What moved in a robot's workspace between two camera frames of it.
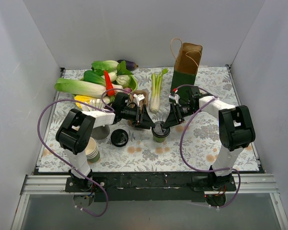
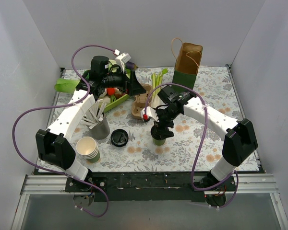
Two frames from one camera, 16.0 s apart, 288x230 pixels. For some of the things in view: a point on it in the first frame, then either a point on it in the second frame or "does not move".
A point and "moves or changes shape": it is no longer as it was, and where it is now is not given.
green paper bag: [187, 55] does not move
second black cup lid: [119, 137] does not move
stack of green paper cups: [92, 152] does not move
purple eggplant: [130, 65] does not move
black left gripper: [139, 116] to [128, 82]
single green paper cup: [159, 140] moves or changes shape
